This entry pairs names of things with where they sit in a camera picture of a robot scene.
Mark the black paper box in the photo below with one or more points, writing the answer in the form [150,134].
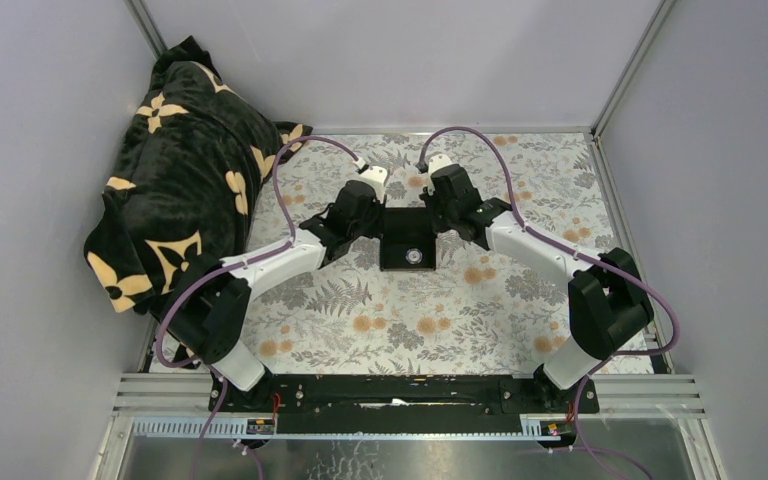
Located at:
[407,240]

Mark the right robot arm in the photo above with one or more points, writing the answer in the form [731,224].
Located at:
[606,301]

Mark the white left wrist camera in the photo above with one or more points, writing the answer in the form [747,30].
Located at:
[372,175]

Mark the floral tablecloth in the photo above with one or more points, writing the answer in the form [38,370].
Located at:
[477,313]

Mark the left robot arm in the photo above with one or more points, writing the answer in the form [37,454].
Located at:
[206,312]

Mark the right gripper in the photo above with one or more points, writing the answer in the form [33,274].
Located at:
[429,197]

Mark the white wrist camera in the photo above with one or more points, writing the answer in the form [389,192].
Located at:
[372,175]
[434,163]

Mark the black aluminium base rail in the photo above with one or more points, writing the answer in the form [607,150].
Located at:
[378,407]

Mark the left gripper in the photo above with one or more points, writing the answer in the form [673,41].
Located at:
[377,207]

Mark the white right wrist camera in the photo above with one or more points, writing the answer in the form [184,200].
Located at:
[434,163]

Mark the black floral blanket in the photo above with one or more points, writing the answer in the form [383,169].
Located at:
[192,165]

